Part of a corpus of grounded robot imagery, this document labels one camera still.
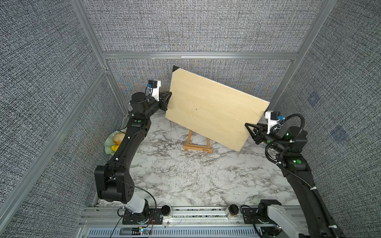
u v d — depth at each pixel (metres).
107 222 0.73
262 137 0.58
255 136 0.62
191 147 0.97
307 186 0.45
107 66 0.93
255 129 0.62
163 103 0.65
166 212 0.68
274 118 0.57
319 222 0.39
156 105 0.67
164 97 0.67
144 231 0.70
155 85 0.63
